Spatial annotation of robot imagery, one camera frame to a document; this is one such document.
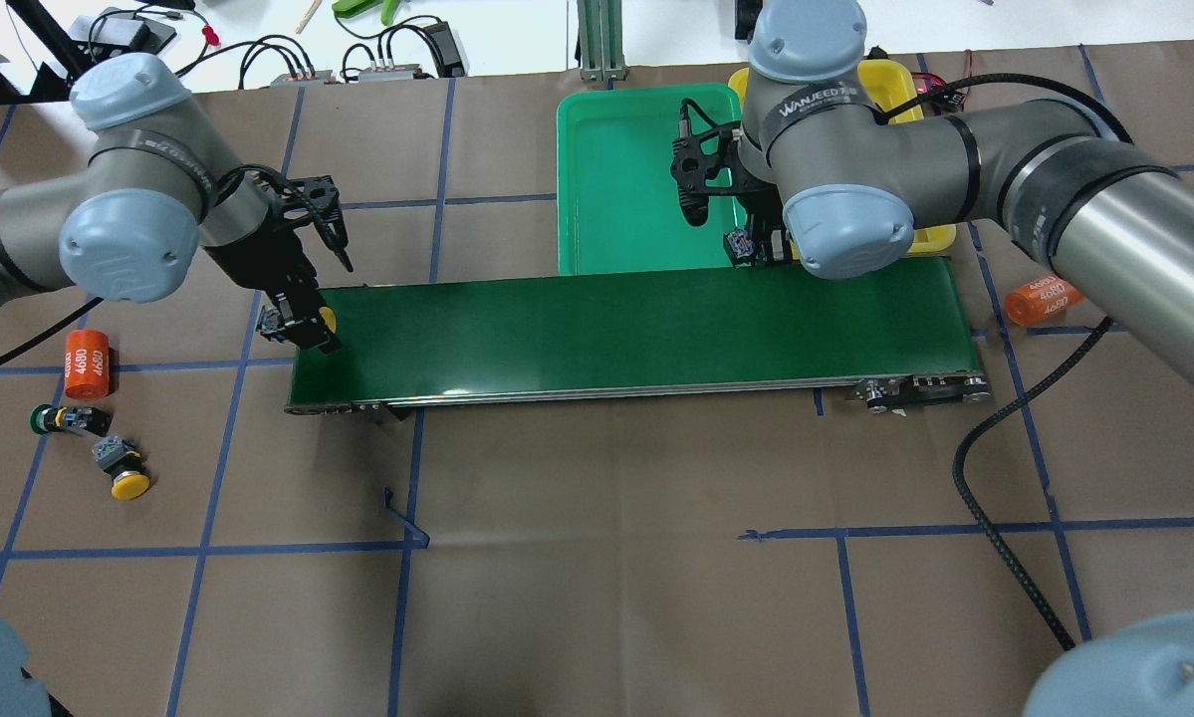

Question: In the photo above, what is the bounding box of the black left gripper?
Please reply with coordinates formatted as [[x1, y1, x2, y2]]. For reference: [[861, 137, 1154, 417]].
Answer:
[[202, 175, 353, 354]]

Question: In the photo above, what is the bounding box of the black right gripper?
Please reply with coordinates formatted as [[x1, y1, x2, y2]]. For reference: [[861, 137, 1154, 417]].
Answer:
[[670, 120, 784, 236]]

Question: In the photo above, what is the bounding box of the green mushroom push button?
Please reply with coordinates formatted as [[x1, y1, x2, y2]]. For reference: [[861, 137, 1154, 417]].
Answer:
[[721, 227, 800, 267]]

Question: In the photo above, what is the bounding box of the orange cylinder marked 4680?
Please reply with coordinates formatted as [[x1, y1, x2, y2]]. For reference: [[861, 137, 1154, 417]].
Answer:
[[64, 330, 113, 402]]

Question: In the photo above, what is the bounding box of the yellow push button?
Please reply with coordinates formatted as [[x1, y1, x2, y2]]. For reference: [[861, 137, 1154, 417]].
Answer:
[[92, 435, 153, 501], [256, 305, 339, 353]]

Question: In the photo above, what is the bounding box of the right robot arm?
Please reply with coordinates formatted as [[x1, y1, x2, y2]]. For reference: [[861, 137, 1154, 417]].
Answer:
[[670, 1, 1194, 716]]

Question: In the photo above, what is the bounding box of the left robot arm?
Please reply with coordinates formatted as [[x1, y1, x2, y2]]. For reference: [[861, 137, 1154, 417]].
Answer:
[[0, 54, 353, 354]]

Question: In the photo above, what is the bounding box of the green plastic tray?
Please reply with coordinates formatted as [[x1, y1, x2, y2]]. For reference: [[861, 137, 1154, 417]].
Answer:
[[556, 84, 746, 276]]

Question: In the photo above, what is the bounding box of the yellow plastic tray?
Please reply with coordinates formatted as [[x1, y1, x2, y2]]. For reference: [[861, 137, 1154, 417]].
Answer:
[[728, 58, 956, 256]]

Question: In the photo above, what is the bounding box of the green conveyor belt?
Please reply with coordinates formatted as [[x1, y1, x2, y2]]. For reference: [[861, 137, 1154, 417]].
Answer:
[[287, 258, 991, 414]]

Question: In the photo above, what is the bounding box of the black power adapter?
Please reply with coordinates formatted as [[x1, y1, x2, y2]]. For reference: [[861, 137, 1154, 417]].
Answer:
[[424, 20, 466, 78]]

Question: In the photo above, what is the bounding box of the aluminium frame post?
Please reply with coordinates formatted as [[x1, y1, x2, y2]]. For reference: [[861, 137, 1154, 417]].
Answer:
[[577, 0, 627, 84]]

